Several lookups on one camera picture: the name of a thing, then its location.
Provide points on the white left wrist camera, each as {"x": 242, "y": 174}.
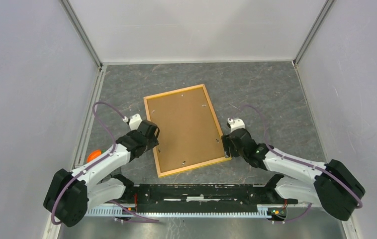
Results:
{"x": 133, "y": 122}

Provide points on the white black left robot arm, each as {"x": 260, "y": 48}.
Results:
{"x": 93, "y": 178}

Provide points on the brown cardboard backing board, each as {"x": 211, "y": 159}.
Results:
{"x": 189, "y": 131}

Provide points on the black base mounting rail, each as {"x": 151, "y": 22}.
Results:
{"x": 200, "y": 198}

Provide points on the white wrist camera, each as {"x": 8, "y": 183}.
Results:
{"x": 235, "y": 123}
{"x": 133, "y": 122}

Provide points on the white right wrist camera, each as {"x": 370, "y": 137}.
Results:
{"x": 235, "y": 123}

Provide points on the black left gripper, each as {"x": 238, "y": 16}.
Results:
{"x": 153, "y": 142}

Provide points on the orange curved toy block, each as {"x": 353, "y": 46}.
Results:
{"x": 95, "y": 154}

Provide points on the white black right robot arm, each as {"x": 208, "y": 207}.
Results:
{"x": 307, "y": 178}

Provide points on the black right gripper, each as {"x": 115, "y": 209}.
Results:
{"x": 227, "y": 142}

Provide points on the aluminium extrusion frame rail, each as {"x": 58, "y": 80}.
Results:
{"x": 117, "y": 210}

